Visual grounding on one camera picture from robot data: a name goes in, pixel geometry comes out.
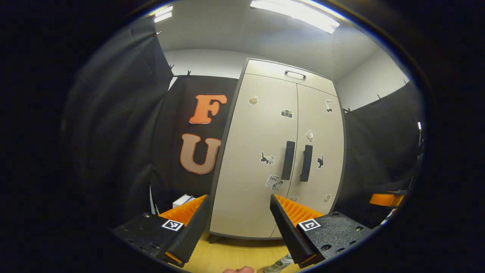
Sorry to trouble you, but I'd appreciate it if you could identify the small ceiling light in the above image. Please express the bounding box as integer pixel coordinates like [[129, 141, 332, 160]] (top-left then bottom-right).
[[153, 6, 174, 23]]

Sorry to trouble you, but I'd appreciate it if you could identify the grey cabinet door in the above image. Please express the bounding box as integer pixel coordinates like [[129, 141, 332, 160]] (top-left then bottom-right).
[[271, 84, 346, 238], [209, 73, 299, 239]]

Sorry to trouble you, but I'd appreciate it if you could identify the black door handle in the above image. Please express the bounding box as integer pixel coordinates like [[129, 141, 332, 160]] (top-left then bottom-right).
[[300, 144, 313, 182], [281, 141, 296, 180]]

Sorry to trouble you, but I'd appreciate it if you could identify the black backdrop cloth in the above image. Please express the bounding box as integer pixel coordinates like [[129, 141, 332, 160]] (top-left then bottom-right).
[[150, 75, 239, 213], [333, 82, 425, 228], [63, 17, 173, 228]]

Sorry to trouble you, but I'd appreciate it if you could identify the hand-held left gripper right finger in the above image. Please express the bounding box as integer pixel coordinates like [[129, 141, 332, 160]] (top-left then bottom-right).
[[270, 194, 375, 269]]

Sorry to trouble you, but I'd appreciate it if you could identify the grey cabinet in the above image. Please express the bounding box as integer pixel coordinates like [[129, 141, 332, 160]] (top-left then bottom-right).
[[205, 58, 347, 243]]

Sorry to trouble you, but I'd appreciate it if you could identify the white plastic bottle green label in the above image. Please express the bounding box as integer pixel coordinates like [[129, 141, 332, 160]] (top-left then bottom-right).
[[264, 253, 294, 273]]

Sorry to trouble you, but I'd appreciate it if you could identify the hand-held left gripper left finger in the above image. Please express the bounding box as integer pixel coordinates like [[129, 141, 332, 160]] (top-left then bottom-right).
[[108, 195, 212, 268]]

